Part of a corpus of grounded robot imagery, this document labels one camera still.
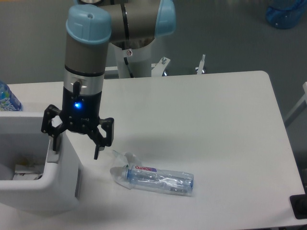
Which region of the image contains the crumpled clear plastic wrapper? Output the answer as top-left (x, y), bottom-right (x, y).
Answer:
top-left (110, 150), bottom-right (142, 189)

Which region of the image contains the blue labelled water bottle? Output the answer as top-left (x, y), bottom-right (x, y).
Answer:
top-left (0, 81), bottom-right (23, 111)

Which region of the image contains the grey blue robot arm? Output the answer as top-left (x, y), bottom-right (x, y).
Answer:
top-left (41, 0), bottom-right (176, 158)

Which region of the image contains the white push-lid trash can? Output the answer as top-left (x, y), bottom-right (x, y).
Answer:
top-left (0, 112), bottom-right (83, 211)

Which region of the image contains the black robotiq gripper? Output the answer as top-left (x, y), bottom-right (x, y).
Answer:
top-left (41, 81), bottom-right (114, 160)

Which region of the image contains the large blue water jug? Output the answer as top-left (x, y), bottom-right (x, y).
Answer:
top-left (265, 0), bottom-right (307, 29)

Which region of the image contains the black device at table edge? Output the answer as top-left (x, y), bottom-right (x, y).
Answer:
top-left (290, 194), bottom-right (307, 219)

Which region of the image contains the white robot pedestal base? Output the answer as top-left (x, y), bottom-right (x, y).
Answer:
top-left (105, 38), bottom-right (171, 79)

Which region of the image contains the trash inside the can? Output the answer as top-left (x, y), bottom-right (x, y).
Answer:
top-left (12, 154), bottom-right (46, 181)

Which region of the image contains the crushed clear plastic bottle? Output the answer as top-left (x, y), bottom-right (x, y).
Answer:
top-left (124, 165), bottom-right (194, 196)

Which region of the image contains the white frame at right edge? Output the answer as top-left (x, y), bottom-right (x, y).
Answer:
top-left (283, 82), bottom-right (307, 128)

